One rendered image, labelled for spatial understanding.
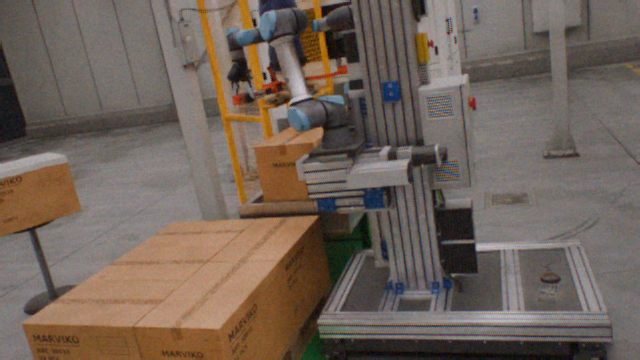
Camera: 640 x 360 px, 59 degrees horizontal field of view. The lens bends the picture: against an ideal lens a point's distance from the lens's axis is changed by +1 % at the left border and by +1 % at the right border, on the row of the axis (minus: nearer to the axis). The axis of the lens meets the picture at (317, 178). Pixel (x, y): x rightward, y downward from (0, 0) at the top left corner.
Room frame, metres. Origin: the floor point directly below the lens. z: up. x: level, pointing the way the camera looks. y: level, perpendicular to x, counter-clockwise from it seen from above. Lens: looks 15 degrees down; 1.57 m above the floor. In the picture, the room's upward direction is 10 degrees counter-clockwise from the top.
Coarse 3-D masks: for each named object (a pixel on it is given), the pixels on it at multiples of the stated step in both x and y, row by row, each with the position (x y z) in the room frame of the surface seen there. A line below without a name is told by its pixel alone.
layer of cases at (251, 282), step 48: (192, 240) 2.98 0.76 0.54; (240, 240) 2.84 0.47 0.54; (288, 240) 2.71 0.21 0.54; (96, 288) 2.52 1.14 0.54; (144, 288) 2.42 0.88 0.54; (192, 288) 2.32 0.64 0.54; (240, 288) 2.24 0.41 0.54; (288, 288) 2.50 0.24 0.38; (48, 336) 2.23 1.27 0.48; (96, 336) 2.14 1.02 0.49; (144, 336) 2.05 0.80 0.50; (192, 336) 1.96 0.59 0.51; (240, 336) 2.04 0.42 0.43; (288, 336) 2.41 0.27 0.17
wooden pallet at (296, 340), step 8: (328, 288) 2.97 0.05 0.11; (320, 296) 2.84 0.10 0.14; (328, 296) 2.95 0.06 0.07; (320, 304) 2.91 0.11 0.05; (312, 312) 2.89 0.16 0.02; (320, 312) 2.87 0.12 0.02; (304, 320) 2.60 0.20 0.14; (312, 320) 2.80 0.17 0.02; (304, 328) 2.73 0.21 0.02; (312, 328) 2.71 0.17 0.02; (296, 336) 2.48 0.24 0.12; (304, 336) 2.65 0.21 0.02; (312, 336) 2.65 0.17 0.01; (288, 344) 2.39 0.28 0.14; (296, 344) 2.47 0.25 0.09; (304, 344) 2.57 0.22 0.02; (288, 352) 2.41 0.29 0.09; (296, 352) 2.45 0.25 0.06
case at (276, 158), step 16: (320, 128) 3.54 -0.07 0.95; (272, 144) 3.28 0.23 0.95; (288, 144) 3.20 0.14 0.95; (304, 144) 3.16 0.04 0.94; (256, 160) 3.30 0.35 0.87; (272, 160) 3.25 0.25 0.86; (288, 160) 3.21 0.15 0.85; (272, 176) 3.26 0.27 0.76; (288, 176) 3.22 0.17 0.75; (272, 192) 3.27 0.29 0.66; (288, 192) 3.23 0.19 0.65; (304, 192) 3.18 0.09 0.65
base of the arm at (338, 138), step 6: (336, 126) 2.45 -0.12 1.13; (342, 126) 2.46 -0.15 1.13; (324, 132) 2.48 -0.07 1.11; (330, 132) 2.46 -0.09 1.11; (336, 132) 2.45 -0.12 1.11; (342, 132) 2.46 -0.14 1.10; (348, 132) 2.48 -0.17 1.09; (324, 138) 2.49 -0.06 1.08; (330, 138) 2.45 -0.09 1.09; (336, 138) 2.44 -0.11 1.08; (342, 138) 2.46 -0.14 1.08; (348, 138) 2.46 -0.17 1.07; (324, 144) 2.47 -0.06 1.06; (330, 144) 2.45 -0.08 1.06; (336, 144) 2.44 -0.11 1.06; (342, 144) 2.44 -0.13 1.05; (348, 144) 2.45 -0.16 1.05
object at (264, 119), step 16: (240, 0) 4.01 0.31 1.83; (224, 16) 4.36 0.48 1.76; (208, 32) 4.66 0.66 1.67; (208, 48) 4.66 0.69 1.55; (224, 48) 4.46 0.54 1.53; (256, 48) 4.03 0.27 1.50; (256, 64) 4.02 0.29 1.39; (256, 80) 4.01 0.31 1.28; (224, 96) 4.67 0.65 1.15; (224, 112) 4.66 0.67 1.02; (224, 128) 4.68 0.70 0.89; (240, 144) 4.53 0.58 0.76; (240, 176) 4.67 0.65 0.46; (240, 192) 4.65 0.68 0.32; (256, 192) 4.42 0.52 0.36
